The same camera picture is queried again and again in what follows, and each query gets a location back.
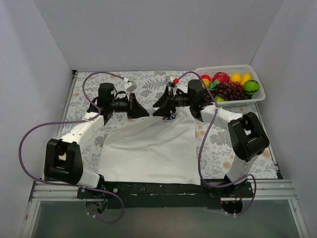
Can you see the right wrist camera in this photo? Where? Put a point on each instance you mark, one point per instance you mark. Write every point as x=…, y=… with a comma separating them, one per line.
x=171, y=82

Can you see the green toy watermelon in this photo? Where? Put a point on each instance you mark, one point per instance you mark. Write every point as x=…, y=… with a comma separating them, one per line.
x=251, y=87

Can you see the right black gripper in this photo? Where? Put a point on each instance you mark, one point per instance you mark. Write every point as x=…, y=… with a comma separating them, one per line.
x=169, y=103

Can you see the yellow toy mango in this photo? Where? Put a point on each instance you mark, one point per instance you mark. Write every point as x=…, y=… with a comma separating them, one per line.
x=245, y=78

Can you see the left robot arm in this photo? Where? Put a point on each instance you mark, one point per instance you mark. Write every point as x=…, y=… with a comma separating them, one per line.
x=63, y=160

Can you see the white t-shirt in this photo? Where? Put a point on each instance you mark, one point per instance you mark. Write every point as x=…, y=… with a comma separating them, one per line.
x=154, y=150

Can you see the yellow toy lemon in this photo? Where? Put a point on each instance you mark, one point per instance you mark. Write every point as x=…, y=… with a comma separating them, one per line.
x=235, y=78

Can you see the small yellow green toy fruit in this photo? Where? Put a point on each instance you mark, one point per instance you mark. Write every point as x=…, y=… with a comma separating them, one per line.
x=219, y=99

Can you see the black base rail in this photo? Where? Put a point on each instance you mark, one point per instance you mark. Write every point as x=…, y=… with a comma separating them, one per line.
x=171, y=195

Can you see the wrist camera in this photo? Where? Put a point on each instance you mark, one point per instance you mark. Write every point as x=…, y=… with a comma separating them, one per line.
x=171, y=82
x=129, y=85

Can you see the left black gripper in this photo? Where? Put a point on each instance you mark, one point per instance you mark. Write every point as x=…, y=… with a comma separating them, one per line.
x=132, y=105

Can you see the round brooch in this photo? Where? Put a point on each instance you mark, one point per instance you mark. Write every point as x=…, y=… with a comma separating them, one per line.
x=151, y=112

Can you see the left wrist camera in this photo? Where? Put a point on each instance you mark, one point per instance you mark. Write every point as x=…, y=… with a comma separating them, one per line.
x=129, y=85

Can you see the floral table mat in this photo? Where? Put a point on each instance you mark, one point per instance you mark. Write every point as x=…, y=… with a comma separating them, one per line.
x=217, y=155

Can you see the red dragon fruit toy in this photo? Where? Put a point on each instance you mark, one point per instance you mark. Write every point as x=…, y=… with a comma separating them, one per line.
x=221, y=77

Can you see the red yellow toy apple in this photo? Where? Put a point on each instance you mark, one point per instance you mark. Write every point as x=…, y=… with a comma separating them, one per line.
x=206, y=81

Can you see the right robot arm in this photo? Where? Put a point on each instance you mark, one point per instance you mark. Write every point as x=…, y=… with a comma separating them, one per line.
x=248, y=138

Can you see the purple toy grapes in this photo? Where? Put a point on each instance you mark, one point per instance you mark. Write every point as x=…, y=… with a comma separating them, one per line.
x=231, y=91

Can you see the white plastic basket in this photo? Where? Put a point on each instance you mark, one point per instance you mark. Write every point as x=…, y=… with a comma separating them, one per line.
x=230, y=70

